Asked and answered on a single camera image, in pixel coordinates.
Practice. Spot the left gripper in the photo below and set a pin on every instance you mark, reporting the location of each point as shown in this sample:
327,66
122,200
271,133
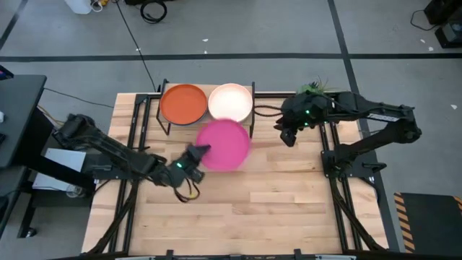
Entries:
177,169

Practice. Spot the magenta plate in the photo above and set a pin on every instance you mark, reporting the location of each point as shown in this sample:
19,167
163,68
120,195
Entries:
227,144

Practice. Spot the black mat with yellow stripes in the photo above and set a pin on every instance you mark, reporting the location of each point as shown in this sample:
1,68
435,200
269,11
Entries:
433,224

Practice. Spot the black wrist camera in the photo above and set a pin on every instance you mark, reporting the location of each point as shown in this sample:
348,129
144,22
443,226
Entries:
196,175

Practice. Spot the white sheet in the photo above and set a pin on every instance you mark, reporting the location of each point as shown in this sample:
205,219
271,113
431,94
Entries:
65,159

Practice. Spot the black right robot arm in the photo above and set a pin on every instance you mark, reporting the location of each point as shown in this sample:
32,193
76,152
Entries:
379,112

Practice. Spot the white plastic bucket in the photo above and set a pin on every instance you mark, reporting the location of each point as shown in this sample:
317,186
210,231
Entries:
77,6

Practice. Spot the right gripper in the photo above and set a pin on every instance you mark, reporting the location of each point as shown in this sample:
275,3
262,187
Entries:
303,110

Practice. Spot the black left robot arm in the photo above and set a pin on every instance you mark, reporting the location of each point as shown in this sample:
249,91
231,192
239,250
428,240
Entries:
108,148

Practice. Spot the cream plate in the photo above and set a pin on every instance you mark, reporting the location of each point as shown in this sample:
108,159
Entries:
230,102

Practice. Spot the black equipment case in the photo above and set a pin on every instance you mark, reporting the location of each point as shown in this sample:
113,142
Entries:
447,32

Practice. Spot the black desk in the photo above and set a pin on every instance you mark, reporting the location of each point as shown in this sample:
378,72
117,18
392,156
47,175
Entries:
18,115

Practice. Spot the dark orange plate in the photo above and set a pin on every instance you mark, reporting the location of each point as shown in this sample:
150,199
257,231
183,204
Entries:
184,104

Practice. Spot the black aluminium rig frame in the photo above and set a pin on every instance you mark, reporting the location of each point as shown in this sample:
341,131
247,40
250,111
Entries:
136,119

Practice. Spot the green potted plant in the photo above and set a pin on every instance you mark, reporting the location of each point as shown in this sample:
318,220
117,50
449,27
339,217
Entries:
310,87

